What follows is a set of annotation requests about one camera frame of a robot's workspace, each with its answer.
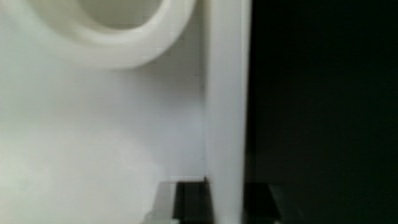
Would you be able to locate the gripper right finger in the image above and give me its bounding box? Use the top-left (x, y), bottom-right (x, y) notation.
top-left (243, 182), bottom-right (280, 224)

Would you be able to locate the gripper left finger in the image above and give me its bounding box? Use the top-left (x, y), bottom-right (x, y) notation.
top-left (140, 179), bottom-right (213, 224)

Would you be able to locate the white square tabletop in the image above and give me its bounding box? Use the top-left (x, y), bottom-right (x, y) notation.
top-left (0, 0), bottom-right (252, 224)

